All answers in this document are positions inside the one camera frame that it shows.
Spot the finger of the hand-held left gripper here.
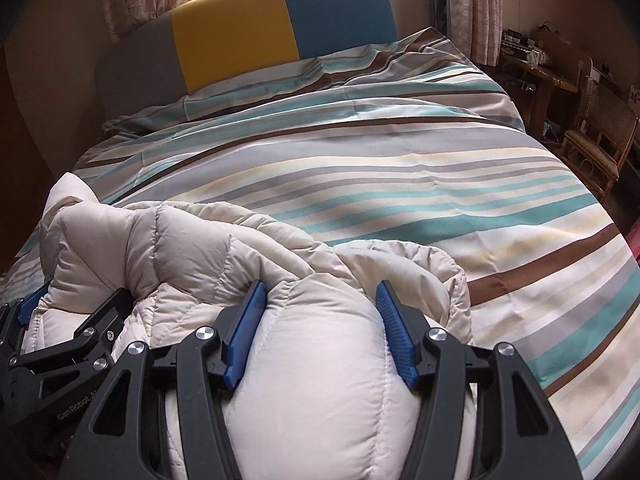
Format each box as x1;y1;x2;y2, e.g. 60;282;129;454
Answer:
0;282;53;356
7;287;133;376

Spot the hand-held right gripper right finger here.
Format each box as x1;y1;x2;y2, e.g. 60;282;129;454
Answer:
375;280;585;480

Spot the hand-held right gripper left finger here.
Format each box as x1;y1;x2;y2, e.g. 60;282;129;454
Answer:
57;280;268;480

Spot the beige down jacket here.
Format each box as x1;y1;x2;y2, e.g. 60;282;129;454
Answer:
17;177;473;480

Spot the striped duvet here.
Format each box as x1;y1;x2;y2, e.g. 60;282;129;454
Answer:
0;67;640;480

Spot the pink cloth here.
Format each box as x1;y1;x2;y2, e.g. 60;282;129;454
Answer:
625;220;640;266

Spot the wooden cane chair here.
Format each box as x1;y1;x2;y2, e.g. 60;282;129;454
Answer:
557;75;640;201

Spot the striped pillow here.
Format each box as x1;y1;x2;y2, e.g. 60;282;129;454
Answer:
102;27;506;136

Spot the wooden desk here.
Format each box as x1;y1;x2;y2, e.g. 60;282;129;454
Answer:
492;27;596;136

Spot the grey yellow teal headboard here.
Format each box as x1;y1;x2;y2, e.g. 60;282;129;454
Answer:
95;0;398;121

